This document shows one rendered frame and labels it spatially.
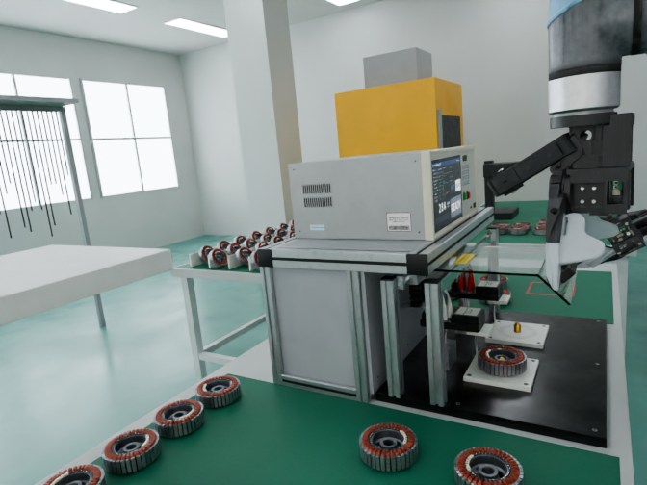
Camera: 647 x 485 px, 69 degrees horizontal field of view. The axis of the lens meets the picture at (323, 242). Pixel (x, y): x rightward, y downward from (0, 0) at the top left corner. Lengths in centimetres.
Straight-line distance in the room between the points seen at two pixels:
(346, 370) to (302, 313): 17
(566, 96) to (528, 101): 588
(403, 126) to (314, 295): 389
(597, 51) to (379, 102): 445
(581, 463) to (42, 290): 92
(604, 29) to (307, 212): 83
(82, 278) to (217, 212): 830
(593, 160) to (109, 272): 66
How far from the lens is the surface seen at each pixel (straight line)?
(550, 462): 102
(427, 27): 692
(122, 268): 76
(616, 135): 63
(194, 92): 915
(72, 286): 72
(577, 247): 61
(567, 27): 63
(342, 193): 119
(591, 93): 62
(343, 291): 110
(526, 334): 147
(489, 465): 95
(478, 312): 122
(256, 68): 522
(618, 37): 63
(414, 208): 111
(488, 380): 120
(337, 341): 115
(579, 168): 64
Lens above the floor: 134
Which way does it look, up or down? 11 degrees down
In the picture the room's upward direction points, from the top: 5 degrees counter-clockwise
